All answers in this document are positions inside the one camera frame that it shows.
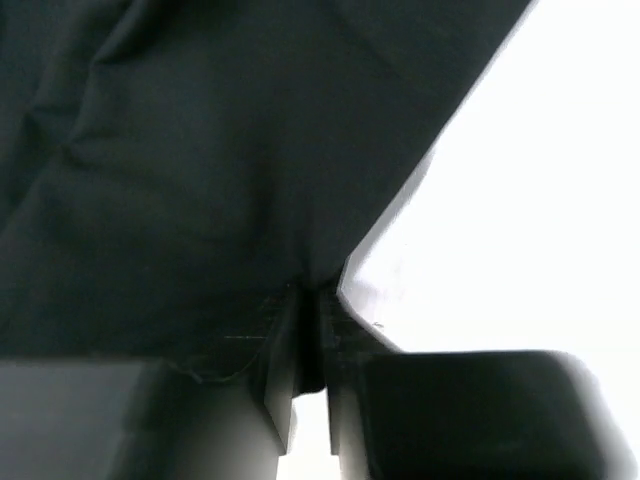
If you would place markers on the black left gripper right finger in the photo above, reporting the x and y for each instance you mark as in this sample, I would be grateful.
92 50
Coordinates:
523 414

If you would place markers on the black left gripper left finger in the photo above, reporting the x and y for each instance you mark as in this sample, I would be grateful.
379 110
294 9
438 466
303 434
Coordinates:
221 415

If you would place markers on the black trousers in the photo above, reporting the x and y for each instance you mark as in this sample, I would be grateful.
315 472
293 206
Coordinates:
168 168

